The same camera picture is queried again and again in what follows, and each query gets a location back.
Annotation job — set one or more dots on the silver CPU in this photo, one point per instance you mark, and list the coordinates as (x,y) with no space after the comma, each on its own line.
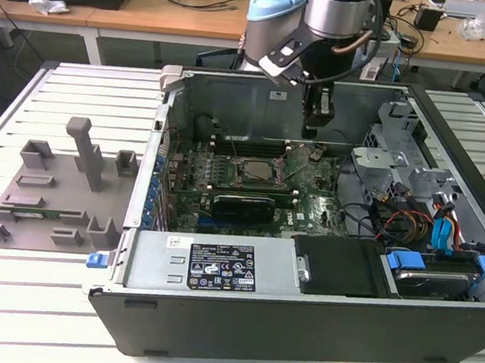
(260,170)

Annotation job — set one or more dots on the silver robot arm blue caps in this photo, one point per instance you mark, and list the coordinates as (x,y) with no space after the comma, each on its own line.
(338,9)

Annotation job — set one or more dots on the CPU socket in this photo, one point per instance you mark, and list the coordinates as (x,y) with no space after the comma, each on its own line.
(240,173)

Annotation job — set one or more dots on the black upright device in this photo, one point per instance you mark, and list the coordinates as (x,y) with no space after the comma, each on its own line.
(383,14)

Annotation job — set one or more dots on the round coin cell battery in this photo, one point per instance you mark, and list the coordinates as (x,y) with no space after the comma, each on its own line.
(315,156)

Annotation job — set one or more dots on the black power adapter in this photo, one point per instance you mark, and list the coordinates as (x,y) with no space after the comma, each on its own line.
(408,42)

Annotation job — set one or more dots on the grey metal disk bay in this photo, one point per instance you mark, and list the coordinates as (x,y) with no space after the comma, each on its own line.
(371,158)

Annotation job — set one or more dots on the green motherboard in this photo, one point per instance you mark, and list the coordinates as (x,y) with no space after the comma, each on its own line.
(316,185)

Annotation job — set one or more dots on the small black box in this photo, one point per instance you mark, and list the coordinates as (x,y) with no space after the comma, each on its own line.
(428,19)

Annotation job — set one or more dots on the silver finned chipset heatsink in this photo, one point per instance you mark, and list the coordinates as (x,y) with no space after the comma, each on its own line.
(329,210)

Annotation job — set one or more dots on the black graphics card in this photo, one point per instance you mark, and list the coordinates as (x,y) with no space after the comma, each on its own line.
(244,210)

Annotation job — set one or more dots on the grey flat tray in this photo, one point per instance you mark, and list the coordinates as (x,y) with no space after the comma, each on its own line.
(469,8)

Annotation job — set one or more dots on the clear plastic bags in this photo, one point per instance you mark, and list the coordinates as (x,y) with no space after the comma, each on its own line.
(480,26)

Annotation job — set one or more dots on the blue expansion slot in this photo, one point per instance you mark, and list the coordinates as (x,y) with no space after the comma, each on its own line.
(206,220)

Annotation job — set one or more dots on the black plastic drive shroud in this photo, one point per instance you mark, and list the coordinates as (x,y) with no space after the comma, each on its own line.
(338,265)

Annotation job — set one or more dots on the hard disk blue carrier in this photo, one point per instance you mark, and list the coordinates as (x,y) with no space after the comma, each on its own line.
(407,261)

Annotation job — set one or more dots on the grey power supply unit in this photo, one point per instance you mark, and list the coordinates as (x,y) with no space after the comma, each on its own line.
(152,258)

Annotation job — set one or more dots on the black open PC case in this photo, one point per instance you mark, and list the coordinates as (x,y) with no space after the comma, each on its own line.
(296,334)

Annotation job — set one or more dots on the crumpled white plastic wrap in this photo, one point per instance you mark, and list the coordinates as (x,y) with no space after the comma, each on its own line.
(48,4)

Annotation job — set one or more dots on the grey plastic parts rack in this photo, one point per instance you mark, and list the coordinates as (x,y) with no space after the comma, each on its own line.
(58,197)

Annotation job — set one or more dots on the blue case release latch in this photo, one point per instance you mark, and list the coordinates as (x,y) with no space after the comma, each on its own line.
(96,260)

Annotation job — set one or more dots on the green RAM stick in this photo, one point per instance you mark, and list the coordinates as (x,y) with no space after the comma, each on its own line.
(39,214)

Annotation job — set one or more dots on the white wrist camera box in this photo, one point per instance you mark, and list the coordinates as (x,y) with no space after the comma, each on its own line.
(281,62)

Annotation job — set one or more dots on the white plastic bracket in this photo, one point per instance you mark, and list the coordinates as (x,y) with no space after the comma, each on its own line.
(372,71)

